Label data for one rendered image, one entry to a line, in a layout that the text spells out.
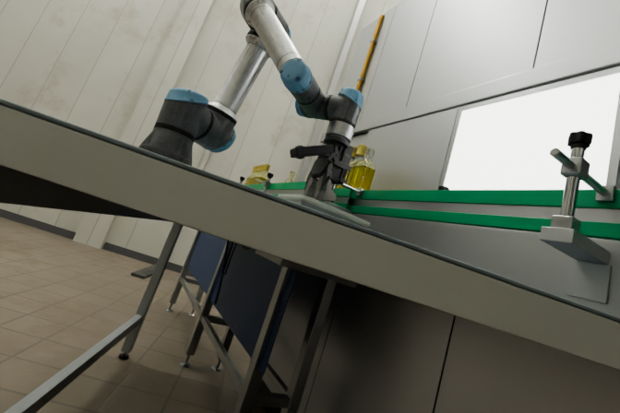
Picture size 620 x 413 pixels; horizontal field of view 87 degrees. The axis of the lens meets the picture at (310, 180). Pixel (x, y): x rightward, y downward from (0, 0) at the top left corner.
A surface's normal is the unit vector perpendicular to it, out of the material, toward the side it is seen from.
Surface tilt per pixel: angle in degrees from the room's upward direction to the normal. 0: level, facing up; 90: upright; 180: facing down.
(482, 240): 90
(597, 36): 90
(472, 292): 90
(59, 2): 90
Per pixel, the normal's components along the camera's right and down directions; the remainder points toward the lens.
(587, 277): -0.82, -0.37
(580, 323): 0.18, -0.14
